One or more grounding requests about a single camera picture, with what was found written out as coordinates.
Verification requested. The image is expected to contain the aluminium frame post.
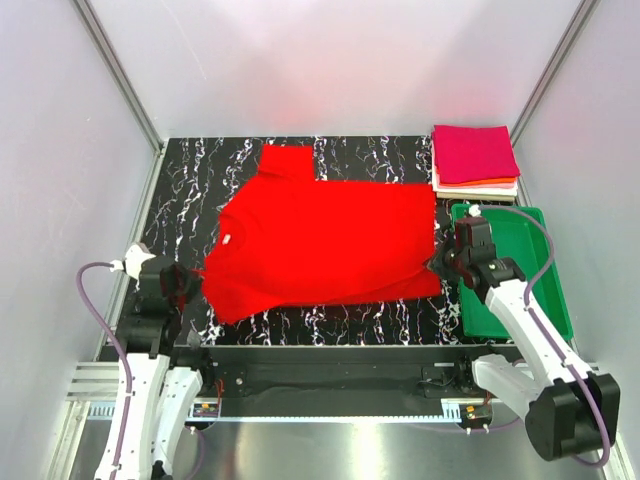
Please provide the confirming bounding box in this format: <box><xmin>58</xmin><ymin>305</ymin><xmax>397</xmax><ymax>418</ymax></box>
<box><xmin>72</xmin><ymin>0</ymin><xmax>166</xmax><ymax>151</ymax></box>
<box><xmin>509</xmin><ymin>0</ymin><xmax>601</xmax><ymax>146</ymax></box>

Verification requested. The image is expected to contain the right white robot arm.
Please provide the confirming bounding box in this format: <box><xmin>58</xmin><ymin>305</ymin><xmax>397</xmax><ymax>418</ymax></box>
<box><xmin>427</xmin><ymin>205</ymin><xmax>621</xmax><ymax>468</ymax></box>

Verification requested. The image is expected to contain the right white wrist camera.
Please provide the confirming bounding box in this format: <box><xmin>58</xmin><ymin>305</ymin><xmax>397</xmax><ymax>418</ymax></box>
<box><xmin>465</xmin><ymin>204</ymin><xmax>482</xmax><ymax>219</ymax></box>

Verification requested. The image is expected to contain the right aluminium frame post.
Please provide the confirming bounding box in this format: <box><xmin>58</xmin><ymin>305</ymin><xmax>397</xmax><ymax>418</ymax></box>
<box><xmin>509</xmin><ymin>0</ymin><xmax>601</xmax><ymax>146</ymax></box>

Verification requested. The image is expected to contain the red t shirt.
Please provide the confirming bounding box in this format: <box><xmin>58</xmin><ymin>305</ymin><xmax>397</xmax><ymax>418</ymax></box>
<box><xmin>202</xmin><ymin>145</ymin><xmax>441</xmax><ymax>324</ymax></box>

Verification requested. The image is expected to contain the white slotted cable duct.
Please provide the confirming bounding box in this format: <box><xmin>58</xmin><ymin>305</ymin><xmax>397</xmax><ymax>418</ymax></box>
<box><xmin>87</xmin><ymin>403</ymin><xmax>221</xmax><ymax>421</ymax></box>

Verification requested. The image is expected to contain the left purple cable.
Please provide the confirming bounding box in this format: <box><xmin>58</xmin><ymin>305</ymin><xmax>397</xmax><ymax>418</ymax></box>
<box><xmin>75</xmin><ymin>260</ymin><xmax>139</xmax><ymax>471</ymax></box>

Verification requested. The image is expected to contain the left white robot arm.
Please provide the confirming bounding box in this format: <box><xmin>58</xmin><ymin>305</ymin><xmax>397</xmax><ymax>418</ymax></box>
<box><xmin>94</xmin><ymin>244</ymin><xmax>216</xmax><ymax>479</ymax></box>

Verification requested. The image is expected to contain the aluminium front rail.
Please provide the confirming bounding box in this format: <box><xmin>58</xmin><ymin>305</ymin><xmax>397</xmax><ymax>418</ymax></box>
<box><xmin>66</xmin><ymin>362</ymin><xmax>119</xmax><ymax>402</ymax></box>

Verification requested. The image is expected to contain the cream folded t shirt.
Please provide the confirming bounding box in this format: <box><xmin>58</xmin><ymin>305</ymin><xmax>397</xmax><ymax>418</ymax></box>
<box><xmin>432</xmin><ymin>181</ymin><xmax>518</xmax><ymax>201</ymax></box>

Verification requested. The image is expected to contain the magenta folded t shirt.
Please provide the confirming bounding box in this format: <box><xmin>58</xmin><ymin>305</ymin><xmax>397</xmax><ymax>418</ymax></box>
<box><xmin>432</xmin><ymin>125</ymin><xmax>520</xmax><ymax>183</ymax></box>

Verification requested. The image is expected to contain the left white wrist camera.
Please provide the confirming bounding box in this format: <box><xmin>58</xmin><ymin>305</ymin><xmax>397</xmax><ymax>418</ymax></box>
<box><xmin>109</xmin><ymin>242</ymin><xmax>155</xmax><ymax>281</ymax></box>

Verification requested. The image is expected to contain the orange folded t shirt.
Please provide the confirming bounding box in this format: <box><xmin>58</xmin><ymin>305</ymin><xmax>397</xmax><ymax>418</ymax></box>
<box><xmin>433</xmin><ymin>172</ymin><xmax>518</xmax><ymax>189</ymax></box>

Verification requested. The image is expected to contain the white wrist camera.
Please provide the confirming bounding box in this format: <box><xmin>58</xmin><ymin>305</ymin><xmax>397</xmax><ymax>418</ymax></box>
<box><xmin>109</xmin><ymin>242</ymin><xmax>155</xmax><ymax>281</ymax></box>
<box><xmin>465</xmin><ymin>204</ymin><xmax>482</xmax><ymax>219</ymax></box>

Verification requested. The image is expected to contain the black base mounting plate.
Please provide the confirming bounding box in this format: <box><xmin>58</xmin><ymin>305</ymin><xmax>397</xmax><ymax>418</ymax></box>
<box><xmin>171</xmin><ymin>344</ymin><xmax>520</xmax><ymax>400</ymax></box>

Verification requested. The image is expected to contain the left aluminium frame post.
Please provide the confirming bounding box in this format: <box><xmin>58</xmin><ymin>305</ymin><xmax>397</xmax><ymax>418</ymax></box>
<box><xmin>72</xmin><ymin>0</ymin><xmax>166</xmax><ymax>151</ymax></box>

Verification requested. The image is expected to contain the green plastic bin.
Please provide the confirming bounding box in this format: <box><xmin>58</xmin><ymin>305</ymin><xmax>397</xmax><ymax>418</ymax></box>
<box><xmin>458</xmin><ymin>207</ymin><xmax>573</xmax><ymax>341</ymax></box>

